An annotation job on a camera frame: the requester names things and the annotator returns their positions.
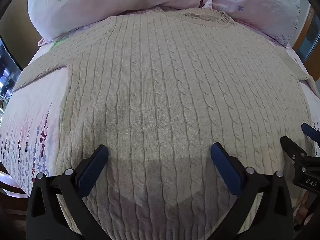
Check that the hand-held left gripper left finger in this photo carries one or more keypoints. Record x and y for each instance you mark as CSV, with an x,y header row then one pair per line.
x,y
92,171

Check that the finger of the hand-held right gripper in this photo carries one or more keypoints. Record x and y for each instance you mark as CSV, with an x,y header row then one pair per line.
x,y
311,132
292,150

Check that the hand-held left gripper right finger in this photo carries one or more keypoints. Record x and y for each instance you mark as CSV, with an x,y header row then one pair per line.
x,y
226,170

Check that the wooden door frame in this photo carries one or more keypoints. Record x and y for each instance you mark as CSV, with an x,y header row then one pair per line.
x,y
306,30

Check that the pink floral pillow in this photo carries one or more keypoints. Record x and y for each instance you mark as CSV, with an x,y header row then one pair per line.
x,y
257,7
100,2

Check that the pink floral bedsheet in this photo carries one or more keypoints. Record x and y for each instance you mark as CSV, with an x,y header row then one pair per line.
x,y
37,105

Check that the dark screen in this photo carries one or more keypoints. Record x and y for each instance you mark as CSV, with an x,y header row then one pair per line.
x,y
6,70

